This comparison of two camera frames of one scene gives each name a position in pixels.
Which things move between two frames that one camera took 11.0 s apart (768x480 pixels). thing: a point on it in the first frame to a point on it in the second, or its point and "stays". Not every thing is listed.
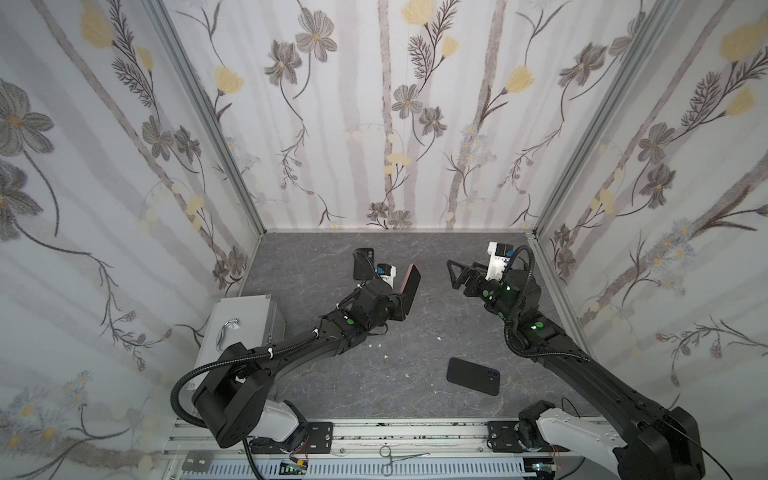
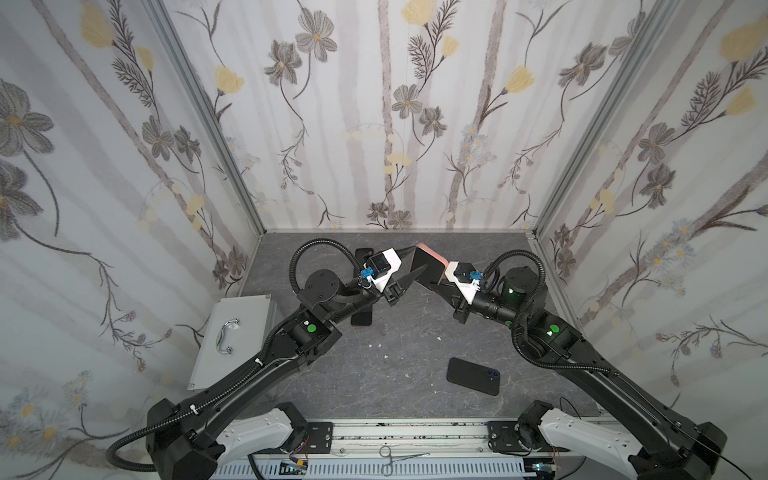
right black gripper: [474, 282] to [448, 289]
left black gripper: [395, 295] to [390, 291]
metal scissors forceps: [385, 451] stays
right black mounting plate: [501, 439] stays
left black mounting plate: [309, 438] stays
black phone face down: [475, 376] stays
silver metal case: [252, 321] stays
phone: [409, 287] to [436, 265]
